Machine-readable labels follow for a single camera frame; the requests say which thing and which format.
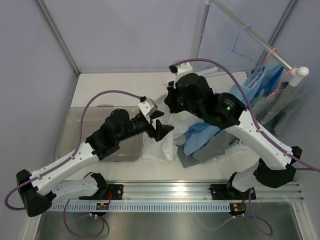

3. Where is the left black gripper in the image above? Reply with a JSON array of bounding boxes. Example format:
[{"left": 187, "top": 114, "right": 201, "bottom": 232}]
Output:
[{"left": 116, "top": 110, "right": 174, "bottom": 143}]

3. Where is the white shirt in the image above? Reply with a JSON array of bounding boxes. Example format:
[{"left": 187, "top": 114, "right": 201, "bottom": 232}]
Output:
[{"left": 141, "top": 94, "right": 204, "bottom": 162}]

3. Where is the blue shirt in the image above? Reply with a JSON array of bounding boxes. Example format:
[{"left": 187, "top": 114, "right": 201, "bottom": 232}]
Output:
[{"left": 182, "top": 63, "right": 285, "bottom": 157}]

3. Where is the blue wire hanger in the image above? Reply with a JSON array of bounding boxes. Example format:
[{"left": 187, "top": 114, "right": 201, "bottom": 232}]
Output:
[{"left": 198, "top": 25, "right": 263, "bottom": 71}]

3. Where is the pink hanger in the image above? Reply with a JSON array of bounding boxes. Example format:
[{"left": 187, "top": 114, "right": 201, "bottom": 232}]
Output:
[
  {"left": 267, "top": 66, "right": 298, "bottom": 98},
  {"left": 246, "top": 48, "right": 278, "bottom": 87}
]

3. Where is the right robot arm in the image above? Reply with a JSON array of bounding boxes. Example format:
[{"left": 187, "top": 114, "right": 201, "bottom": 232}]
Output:
[{"left": 164, "top": 73, "right": 302, "bottom": 200}]

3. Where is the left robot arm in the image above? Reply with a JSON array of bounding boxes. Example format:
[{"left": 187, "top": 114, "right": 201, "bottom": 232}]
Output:
[{"left": 16, "top": 108, "right": 174, "bottom": 217}]

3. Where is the grey shirt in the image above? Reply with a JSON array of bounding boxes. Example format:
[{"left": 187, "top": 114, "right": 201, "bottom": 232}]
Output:
[{"left": 176, "top": 83, "right": 295, "bottom": 170}]

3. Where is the grey transparent plastic bin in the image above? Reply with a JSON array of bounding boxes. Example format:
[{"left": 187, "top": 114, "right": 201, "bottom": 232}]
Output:
[{"left": 53, "top": 106, "right": 143, "bottom": 162}]

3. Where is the white clothes rack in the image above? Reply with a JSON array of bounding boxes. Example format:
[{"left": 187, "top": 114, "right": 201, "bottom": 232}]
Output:
[{"left": 162, "top": 0, "right": 310, "bottom": 162}]

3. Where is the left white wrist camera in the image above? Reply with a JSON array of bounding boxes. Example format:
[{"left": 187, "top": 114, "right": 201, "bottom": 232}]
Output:
[{"left": 137, "top": 98, "right": 158, "bottom": 124}]

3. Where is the aluminium mounting rail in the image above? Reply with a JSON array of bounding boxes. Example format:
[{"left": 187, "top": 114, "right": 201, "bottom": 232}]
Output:
[{"left": 31, "top": 181, "right": 305, "bottom": 203}]

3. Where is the white slotted cable duct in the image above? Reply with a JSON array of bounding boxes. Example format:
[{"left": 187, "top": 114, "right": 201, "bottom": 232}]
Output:
[{"left": 49, "top": 202, "right": 231, "bottom": 213}]

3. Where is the right aluminium frame post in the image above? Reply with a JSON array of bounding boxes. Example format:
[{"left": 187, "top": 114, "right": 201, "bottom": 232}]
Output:
[{"left": 268, "top": 0, "right": 299, "bottom": 46}]

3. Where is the aluminium frame post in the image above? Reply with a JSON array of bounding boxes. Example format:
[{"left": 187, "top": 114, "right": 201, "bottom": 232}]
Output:
[
  {"left": 268, "top": 0, "right": 299, "bottom": 46},
  {"left": 34, "top": 0, "right": 81, "bottom": 77}
]

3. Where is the left aluminium frame post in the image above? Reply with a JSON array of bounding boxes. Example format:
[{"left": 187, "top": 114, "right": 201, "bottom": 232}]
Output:
[{"left": 34, "top": 0, "right": 81, "bottom": 77}]

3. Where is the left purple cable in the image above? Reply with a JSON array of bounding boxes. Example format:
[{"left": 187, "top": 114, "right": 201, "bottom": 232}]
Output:
[{"left": 4, "top": 90, "right": 147, "bottom": 237}]

